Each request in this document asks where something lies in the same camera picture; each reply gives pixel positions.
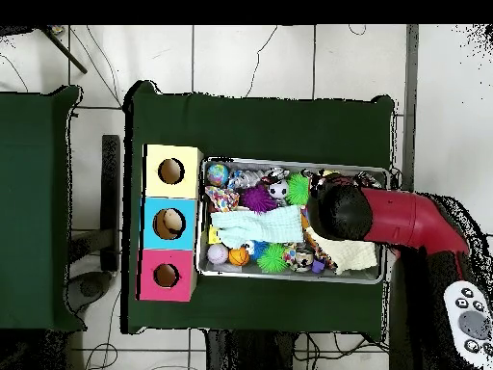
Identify shallow metal mesh bin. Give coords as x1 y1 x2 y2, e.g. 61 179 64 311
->
195 155 389 285

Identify wooden box with three holes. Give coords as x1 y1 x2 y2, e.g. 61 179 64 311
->
135 144 204 303

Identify green spiky ball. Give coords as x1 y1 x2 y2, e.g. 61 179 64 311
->
285 172 311 206

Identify cream waffle cloth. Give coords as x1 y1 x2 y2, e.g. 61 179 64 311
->
307 226 379 276

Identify purple spiky ball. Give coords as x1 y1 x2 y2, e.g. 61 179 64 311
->
240 183 278 215

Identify mint green waffle cloth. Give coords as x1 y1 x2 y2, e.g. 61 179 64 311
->
210 203 305 250

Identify silver toy robot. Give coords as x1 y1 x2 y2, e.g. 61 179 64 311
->
226 169 267 191

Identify dark green table cloth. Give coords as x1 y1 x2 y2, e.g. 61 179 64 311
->
0 85 87 333
120 79 396 335

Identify colourful heart print cloth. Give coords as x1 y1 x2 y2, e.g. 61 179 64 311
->
204 185 241 213

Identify globe print ball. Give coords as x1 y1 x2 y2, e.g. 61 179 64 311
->
206 162 231 188

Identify white baseball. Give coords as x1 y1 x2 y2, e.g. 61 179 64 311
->
206 243 230 266

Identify black upright panel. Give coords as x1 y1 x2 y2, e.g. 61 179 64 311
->
99 134 122 273

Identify grey round chair base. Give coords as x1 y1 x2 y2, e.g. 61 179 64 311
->
65 270 114 314

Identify black slanted rod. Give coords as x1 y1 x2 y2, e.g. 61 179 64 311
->
38 25 89 75

